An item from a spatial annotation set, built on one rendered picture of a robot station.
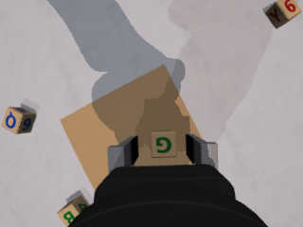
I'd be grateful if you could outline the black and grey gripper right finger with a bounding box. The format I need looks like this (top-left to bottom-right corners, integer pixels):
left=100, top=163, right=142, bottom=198
left=186, top=133, right=218, bottom=170

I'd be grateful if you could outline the tan square mat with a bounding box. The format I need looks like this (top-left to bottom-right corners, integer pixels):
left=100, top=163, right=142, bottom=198
left=60, top=65, right=202, bottom=190

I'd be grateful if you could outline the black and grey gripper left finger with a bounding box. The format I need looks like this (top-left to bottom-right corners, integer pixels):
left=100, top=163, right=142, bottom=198
left=107, top=136, right=138, bottom=173

